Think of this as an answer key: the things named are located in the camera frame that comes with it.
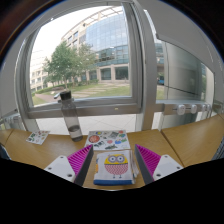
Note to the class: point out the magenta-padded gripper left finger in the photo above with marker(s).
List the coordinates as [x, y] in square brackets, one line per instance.
[60, 166]

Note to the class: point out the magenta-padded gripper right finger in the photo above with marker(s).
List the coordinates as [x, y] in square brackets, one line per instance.
[166, 166]

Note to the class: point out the cartoon print towel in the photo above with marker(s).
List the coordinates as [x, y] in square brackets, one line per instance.
[115, 166]

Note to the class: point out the small sticker sheet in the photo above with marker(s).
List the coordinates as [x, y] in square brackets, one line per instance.
[38, 137]

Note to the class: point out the clear bottle with black cap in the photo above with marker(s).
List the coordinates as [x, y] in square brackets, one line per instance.
[71, 116]

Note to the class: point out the large sticker sheet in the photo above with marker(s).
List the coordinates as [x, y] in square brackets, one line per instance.
[106, 139]

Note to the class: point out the group of dark chairs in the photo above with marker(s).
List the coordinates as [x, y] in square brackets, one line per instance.
[3, 151]

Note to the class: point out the green tree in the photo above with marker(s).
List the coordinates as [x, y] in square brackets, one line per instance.
[63, 63]

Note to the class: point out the glass office building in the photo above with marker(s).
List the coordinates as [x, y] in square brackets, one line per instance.
[106, 33]

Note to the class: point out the white wall socket row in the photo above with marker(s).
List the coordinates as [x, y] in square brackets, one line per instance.
[11, 120]
[181, 109]

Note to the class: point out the grey window frame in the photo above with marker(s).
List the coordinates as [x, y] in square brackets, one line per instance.
[86, 108]

